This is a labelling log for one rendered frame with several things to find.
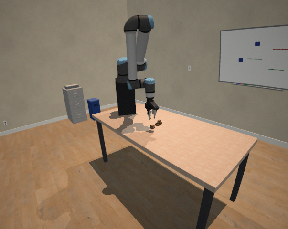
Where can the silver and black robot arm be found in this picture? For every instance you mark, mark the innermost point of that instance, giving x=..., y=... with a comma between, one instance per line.
x=127, y=67

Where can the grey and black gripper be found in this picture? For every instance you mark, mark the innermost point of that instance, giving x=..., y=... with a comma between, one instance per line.
x=149, y=107

